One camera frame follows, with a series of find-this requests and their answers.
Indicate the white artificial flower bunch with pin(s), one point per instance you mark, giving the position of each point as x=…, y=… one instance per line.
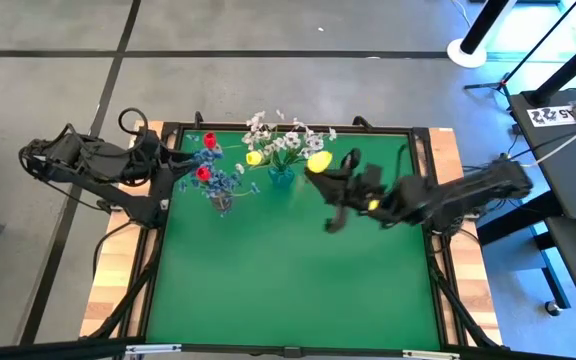
x=290, y=140

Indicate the yellow artificial tulip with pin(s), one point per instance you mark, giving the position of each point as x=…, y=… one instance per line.
x=319, y=161
x=254, y=158

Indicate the black and white pole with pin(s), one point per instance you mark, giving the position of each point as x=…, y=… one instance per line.
x=483, y=20

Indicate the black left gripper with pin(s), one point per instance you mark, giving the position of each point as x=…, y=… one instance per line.
x=165, y=160

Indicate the white paper label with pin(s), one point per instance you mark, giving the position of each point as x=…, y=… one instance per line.
x=550, y=116

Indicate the black crossbeam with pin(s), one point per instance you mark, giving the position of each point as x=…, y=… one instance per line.
x=43, y=350

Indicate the white round pole base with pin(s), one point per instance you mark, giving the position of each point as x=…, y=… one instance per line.
x=463, y=57

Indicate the pink ribbed glass vase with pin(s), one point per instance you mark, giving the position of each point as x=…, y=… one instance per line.
x=221, y=201

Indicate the black table frame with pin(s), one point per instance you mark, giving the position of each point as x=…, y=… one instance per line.
x=393, y=129

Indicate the green table mat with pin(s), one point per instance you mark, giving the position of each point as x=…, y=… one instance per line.
x=268, y=300

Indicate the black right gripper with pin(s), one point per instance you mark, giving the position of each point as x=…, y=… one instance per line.
x=360, y=190

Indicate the teal glass vase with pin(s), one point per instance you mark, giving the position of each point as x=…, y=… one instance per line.
x=281, y=176

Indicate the black caster wheel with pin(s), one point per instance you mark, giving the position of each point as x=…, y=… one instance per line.
x=552, y=308

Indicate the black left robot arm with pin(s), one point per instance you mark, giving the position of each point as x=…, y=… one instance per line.
x=83, y=160

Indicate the thin black tripod stand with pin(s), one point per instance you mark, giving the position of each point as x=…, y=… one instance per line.
x=483, y=86

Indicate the aluminium bracket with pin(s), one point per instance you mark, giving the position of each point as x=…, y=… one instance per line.
x=430, y=355
x=153, y=349

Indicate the thick black pole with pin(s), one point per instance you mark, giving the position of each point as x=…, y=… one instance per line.
x=568, y=70

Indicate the blue artificial flower bunch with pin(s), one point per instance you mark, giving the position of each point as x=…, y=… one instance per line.
x=218, y=182

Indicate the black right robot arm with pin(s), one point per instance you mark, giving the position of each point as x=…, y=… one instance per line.
x=468, y=192

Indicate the red artificial tulip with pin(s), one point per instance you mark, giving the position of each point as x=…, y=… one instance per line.
x=203, y=173
x=210, y=140

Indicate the small yellow sticker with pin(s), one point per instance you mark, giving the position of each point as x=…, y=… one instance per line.
x=373, y=205

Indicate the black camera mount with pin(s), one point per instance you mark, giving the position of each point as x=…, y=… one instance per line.
x=292, y=351

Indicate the black desk leg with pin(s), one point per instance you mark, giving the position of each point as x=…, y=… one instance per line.
x=518, y=222

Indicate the black desk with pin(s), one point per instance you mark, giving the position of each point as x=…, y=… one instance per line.
x=568, y=170

